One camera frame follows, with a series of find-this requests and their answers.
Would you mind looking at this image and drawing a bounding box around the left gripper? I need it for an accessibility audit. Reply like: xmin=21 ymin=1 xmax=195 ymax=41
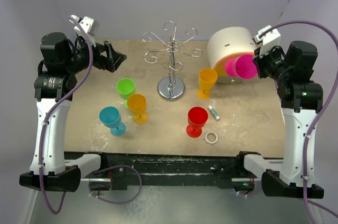
xmin=65 ymin=34 xmax=126 ymax=74

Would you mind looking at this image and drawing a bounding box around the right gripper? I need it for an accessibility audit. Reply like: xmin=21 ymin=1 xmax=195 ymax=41
xmin=253 ymin=42 xmax=292 ymax=83

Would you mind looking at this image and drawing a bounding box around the pink plastic wine glass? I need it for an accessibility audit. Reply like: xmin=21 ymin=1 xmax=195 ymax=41
xmin=224 ymin=54 xmax=258 ymax=80

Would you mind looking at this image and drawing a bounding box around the green plastic wine glass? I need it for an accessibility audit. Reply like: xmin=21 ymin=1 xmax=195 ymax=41
xmin=116 ymin=78 xmax=136 ymax=108

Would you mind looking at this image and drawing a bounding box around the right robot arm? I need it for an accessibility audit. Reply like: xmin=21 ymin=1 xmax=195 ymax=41
xmin=234 ymin=41 xmax=324 ymax=199

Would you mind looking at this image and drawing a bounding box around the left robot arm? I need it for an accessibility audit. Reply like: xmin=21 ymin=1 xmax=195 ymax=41
xmin=19 ymin=32 xmax=127 ymax=192

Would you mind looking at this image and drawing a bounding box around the orange wine glass left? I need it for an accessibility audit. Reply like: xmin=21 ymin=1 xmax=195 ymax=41
xmin=127 ymin=94 xmax=148 ymax=125

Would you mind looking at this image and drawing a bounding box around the orange wine glass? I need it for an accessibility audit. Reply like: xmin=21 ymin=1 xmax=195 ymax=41
xmin=196 ymin=68 xmax=218 ymax=100
xmin=127 ymin=94 xmax=148 ymax=125

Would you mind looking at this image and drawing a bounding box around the blue plastic wine glass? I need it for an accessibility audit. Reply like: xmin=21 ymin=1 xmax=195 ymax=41
xmin=99 ymin=106 xmax=126 ymax=136

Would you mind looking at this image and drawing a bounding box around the orange wine glass right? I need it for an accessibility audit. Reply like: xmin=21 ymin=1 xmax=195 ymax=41
xmin=196 ymin=68 xmax=218 ymax=100

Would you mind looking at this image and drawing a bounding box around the chrome wine glass rack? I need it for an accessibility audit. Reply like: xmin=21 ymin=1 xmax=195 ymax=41
xmin=142 ymin=21 xmax=203 ymax=101

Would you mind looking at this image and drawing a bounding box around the red plastic wine glass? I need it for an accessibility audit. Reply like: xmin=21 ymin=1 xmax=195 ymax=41
xmin=186 ymin=106 xmax=209 ymax=138

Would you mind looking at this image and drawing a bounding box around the white round drawer box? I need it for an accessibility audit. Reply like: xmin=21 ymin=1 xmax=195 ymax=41
xmin=206 ymin=27 xmax=256 ymax=84

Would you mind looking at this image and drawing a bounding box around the white green glue stick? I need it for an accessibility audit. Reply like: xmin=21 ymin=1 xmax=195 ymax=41
xmin=208 ymin=105 xmax=220 ymax=121

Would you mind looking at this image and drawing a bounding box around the white tape roll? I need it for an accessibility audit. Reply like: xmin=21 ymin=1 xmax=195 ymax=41
xmin=204 ymin=131 xmax=219 ymax=145

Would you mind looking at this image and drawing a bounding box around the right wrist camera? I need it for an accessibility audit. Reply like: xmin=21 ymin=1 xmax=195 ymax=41
xmin=253 ymin=25 xmax=281 ymax=58

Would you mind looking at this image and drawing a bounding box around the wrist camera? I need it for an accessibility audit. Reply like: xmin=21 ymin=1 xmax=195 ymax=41
xmin=253 ymin=25 xmax=281 ymax=58
xmin=71 ymin=15 xmax=99 ymax=46

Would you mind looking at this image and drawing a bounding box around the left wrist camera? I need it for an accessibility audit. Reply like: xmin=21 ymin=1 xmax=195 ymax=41
xmin=71 ymin=15 xmax=99 ymax=46

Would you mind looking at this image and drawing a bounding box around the black base frame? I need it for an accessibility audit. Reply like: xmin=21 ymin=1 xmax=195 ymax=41
xmin=63 ymin=151 xmax=275 ymax=191

